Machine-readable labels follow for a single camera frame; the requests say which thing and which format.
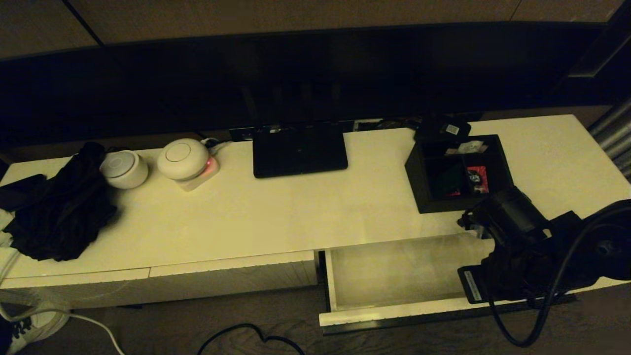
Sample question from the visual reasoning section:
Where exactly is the white pull-out drawer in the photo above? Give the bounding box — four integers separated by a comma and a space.
318, 231, 631, 337

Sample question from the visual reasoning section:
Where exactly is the black compartment organizer box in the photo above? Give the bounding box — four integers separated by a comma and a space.
404, 134, 514, 214

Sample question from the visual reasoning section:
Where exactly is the black cloth pile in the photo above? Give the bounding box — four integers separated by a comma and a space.
2, 142, 119, 263

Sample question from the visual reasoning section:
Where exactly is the black wrist camera with label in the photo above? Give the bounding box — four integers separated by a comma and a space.
457, 265, 495, 305

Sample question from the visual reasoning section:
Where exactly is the black floor cable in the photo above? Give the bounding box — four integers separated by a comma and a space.
197, 323, 306, 355

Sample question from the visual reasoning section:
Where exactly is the small white round device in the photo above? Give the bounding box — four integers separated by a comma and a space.
100, 150, 149, 190

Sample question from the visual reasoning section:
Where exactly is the dark metal frame bar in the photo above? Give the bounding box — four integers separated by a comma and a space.
567, 0, 631, 79

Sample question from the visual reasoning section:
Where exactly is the white sneaker with dark laces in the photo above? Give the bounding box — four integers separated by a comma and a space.
2, 306, 70, 355

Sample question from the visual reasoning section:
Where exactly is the thick white cable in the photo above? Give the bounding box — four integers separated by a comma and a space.
0, 247, 125, 355

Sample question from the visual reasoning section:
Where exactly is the dark trouser leg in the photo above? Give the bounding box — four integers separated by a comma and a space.
0, 318, 13, 355

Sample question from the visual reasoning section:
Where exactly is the white ribbed cabinet front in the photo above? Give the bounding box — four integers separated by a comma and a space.
149, 250, 318, 302
0, 268, 151, 309

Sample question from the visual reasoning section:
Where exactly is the white low cabinet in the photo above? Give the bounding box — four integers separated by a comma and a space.
0, 114, 631, 311

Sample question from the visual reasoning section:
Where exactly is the large black television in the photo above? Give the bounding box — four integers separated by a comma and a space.
0, 22, 631, 148

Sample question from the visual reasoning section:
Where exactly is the black router with antennas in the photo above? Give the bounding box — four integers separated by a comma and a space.
241, 84, 350, 179

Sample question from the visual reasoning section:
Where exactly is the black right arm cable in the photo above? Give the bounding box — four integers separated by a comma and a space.
487, 200, 631, 348

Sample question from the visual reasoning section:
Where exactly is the grey pleated curtain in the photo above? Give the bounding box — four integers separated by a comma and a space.
589, 99, 631, 180

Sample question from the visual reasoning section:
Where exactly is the white sachet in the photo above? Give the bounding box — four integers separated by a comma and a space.
456, 140, 489, 156

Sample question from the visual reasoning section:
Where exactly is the dark green sachet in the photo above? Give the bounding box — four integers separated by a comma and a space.
433, 165, 463, 196

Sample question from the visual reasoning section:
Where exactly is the small black set-top box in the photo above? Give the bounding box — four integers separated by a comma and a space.
414, 114, 472, 144

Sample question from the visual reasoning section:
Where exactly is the large white dome device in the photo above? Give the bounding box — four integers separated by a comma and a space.
157, 139, 210, 181

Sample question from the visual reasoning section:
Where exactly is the red Nescafe coffee sachet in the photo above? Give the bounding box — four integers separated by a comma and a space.
466, 166, 490, 194

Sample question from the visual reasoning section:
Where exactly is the black power strip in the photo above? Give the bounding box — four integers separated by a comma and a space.
229, 121, 378, 143

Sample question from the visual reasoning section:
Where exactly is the white base with red light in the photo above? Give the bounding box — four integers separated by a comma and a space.
174, 157, 220, 192

